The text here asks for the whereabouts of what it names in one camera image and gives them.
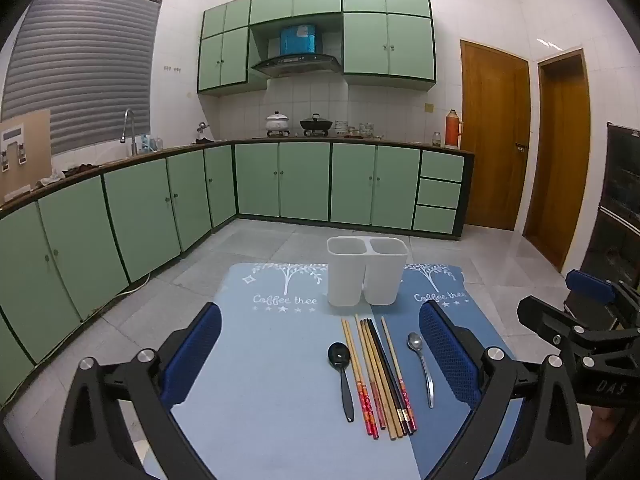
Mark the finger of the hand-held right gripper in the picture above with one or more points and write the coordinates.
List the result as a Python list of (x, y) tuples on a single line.
[(550, 327), (590, 285)]

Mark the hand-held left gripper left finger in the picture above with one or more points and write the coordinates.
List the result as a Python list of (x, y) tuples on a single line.
[(200, 355)]

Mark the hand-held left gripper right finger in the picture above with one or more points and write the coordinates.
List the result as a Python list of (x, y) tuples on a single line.
[(445, 355)]

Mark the metal spoon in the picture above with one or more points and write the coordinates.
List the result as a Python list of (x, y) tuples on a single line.
[(415, 342)]

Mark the red-patterned bamboo chopstick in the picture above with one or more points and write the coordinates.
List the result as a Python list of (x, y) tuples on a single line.
[(356, 375), (369, 365)]

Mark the black plastic spoon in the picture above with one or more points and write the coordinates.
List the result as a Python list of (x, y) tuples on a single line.
[(338, 355)]

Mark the white two-compartment utensil holder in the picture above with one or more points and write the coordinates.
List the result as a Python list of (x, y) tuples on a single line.
[(345, 280)]

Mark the dark blue printed mat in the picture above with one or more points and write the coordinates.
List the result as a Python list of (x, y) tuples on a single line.
[(475, 320)]

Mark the bamboo chopstick dark red end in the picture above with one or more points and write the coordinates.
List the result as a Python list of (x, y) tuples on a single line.
[(395, 360)]

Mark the black chopstick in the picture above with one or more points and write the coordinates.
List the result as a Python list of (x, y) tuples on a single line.
[(382, 360), (388, 360)]

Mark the plain bamboo chopstick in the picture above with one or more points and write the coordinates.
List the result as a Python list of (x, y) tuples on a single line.
[(381, 385)]

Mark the light blue printed mat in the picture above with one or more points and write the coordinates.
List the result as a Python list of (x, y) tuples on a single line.
[(275, 385)]

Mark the black appliance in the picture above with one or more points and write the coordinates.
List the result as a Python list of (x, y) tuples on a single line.
[(620, 200)]

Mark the plain wooden door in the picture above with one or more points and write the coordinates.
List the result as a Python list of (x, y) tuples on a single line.
[(560, 160)]

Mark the green lower kitchen cabinets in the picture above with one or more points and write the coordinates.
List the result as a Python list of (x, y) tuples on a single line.
[(300, 180)]

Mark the green kitchen cabinets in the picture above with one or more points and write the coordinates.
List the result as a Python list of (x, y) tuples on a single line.
[(300, 180), (365, 42)]

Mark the red thermos flask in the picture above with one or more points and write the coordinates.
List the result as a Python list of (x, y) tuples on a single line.
[(451, 130)]

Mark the small glass jar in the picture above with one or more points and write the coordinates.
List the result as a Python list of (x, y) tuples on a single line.
[(436, 139)]

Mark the bottles beside sink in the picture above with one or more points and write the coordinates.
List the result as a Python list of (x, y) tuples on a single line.
[(150, 142)]

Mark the glass containers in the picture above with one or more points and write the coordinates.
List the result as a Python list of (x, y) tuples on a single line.
[(366, 130)]

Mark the chrome sink faucet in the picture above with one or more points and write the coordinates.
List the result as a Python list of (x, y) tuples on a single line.
[(129, 127)]

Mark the white cooking pot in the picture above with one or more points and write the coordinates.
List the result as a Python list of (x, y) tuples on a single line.
[(277, 122)]

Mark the stack of bowls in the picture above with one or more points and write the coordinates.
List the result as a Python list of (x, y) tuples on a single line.
[(341, 127)]

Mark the black wok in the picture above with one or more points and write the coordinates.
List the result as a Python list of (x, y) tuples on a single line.
[(315, 124)]

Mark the brown cardboard sheet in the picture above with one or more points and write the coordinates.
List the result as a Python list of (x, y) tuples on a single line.
[(30, 150)]

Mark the black range hood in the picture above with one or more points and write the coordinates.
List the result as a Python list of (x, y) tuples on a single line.
[(297, 65)]

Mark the grey window blind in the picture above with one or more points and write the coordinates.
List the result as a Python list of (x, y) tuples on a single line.
[(85, 70)]

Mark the green upper kitchen cabinets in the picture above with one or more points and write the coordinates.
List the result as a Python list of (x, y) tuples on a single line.
[(365, 42)]

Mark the blue box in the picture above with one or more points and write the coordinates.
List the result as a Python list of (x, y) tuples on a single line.
[(297, 40)]

